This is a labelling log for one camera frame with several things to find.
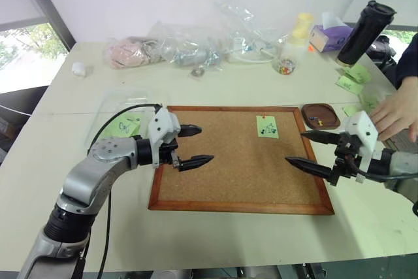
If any green scribbled sticky note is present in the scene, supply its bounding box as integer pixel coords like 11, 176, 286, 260
358, 90, 387, 114
336, 75, 364, 95
344, 63, 373, 84
103, 114, 144, 138

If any clear glass jar with colourful contents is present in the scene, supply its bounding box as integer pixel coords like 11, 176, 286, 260
272, 56, 298, 76

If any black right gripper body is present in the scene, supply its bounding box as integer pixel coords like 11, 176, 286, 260
329, 131, 364, 188

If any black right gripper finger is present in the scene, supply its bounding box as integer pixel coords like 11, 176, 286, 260
284, 156, 335, 182
300, 129, 342, 145

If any purple tissue box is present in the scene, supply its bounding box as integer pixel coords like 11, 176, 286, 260
308, 10, 355, 53

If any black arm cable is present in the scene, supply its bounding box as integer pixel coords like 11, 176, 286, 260
86, 103, 164, 279
346, 157, 418, 184

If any crumpled clear plastic bag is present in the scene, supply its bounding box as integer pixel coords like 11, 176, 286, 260
146, 0, 290, 73

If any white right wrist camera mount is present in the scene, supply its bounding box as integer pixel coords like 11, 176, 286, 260
344, 110, 380, 176

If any black travel tumbler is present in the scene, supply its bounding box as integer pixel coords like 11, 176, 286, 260
336, 0, 398, 68

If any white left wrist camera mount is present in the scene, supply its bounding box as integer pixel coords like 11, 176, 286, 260
147, 106, 182, 169

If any wood-framed cork board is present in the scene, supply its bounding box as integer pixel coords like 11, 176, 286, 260
147, 105, 336, 216

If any dark window frame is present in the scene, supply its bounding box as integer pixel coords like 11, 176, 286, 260
18, 0, 78, 55

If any black chair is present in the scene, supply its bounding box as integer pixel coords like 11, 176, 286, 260
364, 33, 400, 71

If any yellow plastic cup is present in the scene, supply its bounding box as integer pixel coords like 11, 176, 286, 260
295, 12, 315, 33

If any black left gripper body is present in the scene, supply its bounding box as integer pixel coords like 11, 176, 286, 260
159, 137, 182, 168

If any brown wooden tray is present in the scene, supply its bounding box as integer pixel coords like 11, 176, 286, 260
300, 103, 342, 130

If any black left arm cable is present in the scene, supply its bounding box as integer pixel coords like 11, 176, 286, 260
86, 103, 164, 279

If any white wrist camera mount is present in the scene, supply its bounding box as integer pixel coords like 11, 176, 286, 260
344, 110, 380, 176
147, 106, 182, 169

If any green pinned sticky note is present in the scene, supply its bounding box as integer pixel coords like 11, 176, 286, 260
255, 114, 280, 140

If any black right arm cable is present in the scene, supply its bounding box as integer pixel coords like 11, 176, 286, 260
346, 157, 418, 184

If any small white cap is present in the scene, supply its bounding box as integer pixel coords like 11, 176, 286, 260
71, 61, 88, 80

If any bag of pink cloth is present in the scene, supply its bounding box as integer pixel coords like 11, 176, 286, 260
102, 36, 166, 70

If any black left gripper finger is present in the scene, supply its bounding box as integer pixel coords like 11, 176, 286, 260
178, 123, 203, 139
178, 155, 216, 172

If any white bottle with yellow lid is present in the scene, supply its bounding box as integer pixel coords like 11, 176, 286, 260
280, 28, 308, 61

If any person's bare hand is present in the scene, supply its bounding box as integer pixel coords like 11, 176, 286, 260
370, 76, 418, 143

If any clear plastic tray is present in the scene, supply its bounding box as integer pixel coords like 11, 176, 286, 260
84, 86, 171, 148

